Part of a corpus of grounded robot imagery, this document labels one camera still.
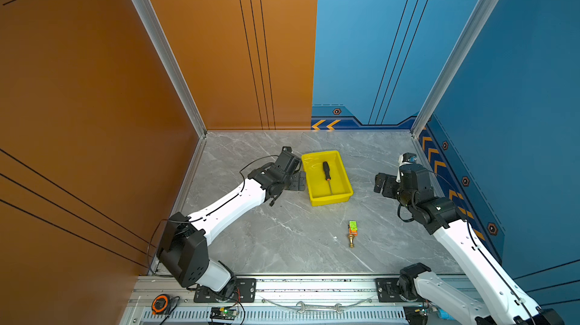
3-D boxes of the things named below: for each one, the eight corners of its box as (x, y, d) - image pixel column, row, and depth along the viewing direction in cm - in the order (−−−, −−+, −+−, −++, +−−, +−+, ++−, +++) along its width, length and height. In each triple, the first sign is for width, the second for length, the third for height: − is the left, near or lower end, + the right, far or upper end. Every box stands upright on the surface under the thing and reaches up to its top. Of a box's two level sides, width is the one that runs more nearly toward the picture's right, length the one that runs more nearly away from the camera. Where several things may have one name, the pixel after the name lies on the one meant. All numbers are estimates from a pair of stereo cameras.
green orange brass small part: (350, 247, 84) (351, 245, 82) (346, 223, 90) (347, 221, 88) (360, 247, 84) (361, 245, 82) (356, 223, 90) (357, 221, 88)
